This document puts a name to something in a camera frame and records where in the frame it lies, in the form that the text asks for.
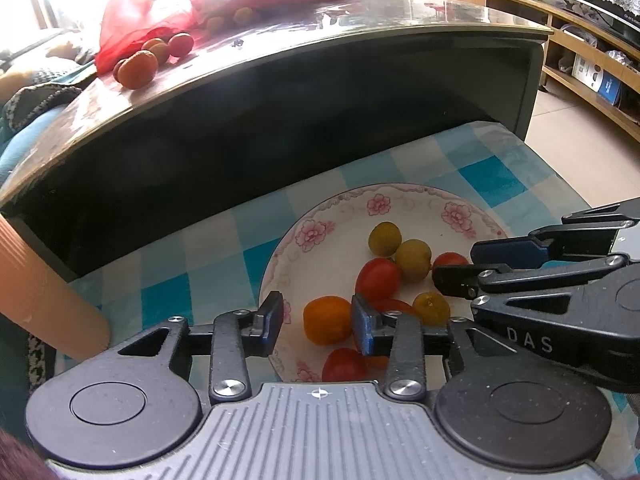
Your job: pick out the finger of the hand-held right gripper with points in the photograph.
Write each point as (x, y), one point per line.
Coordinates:
(460, 280)
(505, 252)

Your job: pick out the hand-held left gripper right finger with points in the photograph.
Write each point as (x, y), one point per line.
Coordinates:
(362, 325)

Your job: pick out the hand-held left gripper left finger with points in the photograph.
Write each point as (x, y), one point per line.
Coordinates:
(270, 320)

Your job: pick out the red cherry tomato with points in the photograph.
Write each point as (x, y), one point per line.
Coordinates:
(449, 260)
(395, 305)
(378, 278)

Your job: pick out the small orange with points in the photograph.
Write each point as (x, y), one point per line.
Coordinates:
(327, 326)
(376, 361)

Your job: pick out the small yellow fruit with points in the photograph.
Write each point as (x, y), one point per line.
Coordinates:
(431, 308)

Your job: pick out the red-orange round fruit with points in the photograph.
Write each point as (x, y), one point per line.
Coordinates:
(342, 365)

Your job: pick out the yellow-green round fruit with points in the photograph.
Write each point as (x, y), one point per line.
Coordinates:
(385, 237)
(412, 259)

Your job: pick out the white floral plate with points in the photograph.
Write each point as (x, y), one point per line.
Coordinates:
(340, 240)

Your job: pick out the scattered orange fruits group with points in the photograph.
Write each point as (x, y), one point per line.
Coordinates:
(135, 70)

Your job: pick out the blue white checkered tablecloth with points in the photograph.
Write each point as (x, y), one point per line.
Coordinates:
(210, 255)

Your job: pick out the black coffee table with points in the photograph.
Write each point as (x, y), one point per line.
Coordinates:
(250, 125)

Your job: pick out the white blue box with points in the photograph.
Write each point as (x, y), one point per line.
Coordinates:
(595, 77)

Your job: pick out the wooden shelf unit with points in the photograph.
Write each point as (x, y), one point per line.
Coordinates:
(590, 45)

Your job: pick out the peach cylinder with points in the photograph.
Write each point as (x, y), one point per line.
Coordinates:
(40, 295)

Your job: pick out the black white houndstooth cloth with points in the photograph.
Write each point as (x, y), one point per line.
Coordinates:
(40, 365)

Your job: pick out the dark red cloth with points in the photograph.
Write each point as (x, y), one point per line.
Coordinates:
(20, 460)

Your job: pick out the grey knitted cloth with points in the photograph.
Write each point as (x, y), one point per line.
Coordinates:
(35, 90)

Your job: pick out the red plastic bag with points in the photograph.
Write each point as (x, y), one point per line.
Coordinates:
(145, 15)

